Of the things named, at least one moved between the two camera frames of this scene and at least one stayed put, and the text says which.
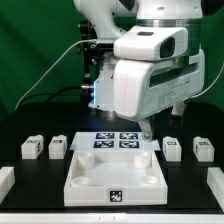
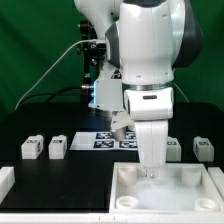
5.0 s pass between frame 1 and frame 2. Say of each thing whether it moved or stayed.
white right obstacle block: stayed
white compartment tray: moved
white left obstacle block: stayed
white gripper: moved
